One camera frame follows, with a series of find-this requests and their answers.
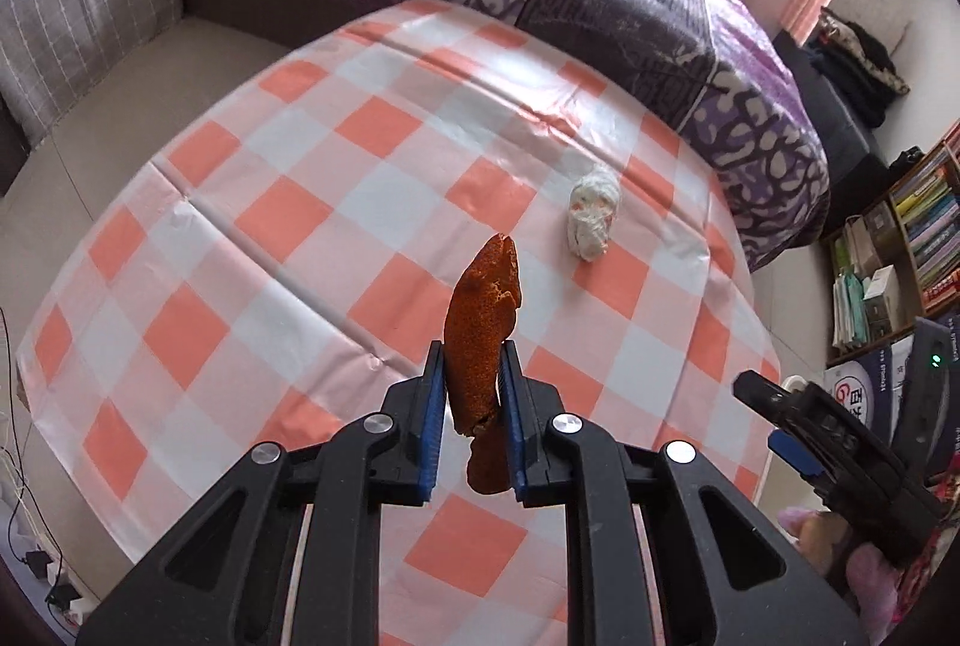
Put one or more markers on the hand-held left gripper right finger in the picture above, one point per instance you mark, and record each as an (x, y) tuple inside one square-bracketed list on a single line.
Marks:
[(513, 425)]

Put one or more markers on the wooden bookshelf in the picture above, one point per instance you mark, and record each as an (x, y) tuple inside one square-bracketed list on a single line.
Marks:
[(892, 196)]

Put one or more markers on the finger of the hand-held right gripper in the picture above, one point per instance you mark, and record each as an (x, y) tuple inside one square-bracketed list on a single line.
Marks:
[(870, 473), (796, 456)]

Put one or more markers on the red floral cloth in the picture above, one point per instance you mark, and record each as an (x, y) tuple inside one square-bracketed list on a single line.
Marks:
[(922, 571)]

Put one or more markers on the black bag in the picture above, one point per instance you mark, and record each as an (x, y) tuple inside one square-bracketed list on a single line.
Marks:
[(906, 158)]

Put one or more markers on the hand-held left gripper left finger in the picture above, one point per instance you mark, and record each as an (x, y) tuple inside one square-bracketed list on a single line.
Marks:
[(430, 425)]

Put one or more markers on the blue white water carton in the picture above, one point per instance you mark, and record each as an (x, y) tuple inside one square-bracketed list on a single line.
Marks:
[(855, 391)]

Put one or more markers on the grey checked pillow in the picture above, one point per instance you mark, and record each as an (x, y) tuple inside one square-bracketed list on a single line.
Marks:
[(90, 15)]

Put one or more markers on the dark bed frame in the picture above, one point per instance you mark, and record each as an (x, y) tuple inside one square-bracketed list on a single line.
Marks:
[(247, 8)]

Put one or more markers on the black power adapter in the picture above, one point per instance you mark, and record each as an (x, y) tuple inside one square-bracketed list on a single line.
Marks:
[(37, 562)]

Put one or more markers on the leaning stack of booklets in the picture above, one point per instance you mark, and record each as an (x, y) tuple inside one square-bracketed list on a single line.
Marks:
[(851, 308)]

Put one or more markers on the orange white checked tablecloth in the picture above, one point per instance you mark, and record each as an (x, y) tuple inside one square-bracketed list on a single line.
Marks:
[(262, 241)]

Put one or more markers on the bed with purple quilt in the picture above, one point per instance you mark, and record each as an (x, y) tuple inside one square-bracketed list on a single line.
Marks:
[(600, 0)]

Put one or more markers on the black plug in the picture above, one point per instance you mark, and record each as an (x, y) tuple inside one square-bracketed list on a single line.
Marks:
[(64, 595)]

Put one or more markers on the green white carton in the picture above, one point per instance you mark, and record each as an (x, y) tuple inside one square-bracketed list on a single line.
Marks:
[(881, 301)]

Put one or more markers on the row of books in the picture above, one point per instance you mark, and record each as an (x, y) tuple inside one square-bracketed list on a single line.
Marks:
[(930, 226)]

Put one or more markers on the pink checked cloth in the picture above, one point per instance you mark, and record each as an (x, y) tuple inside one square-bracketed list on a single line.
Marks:
[(814, 0)]

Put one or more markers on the orange peel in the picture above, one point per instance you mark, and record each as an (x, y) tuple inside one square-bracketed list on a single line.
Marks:
[(480, 331)]

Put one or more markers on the pile of dark clothes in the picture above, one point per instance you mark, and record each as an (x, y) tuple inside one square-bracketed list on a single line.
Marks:
[(862, 68)]

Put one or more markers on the person's right forearm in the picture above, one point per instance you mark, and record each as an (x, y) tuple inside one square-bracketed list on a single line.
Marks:
[(866, 567)]

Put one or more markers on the white crumpled tissue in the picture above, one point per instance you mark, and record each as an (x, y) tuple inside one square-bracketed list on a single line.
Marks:
[(592, 214)]

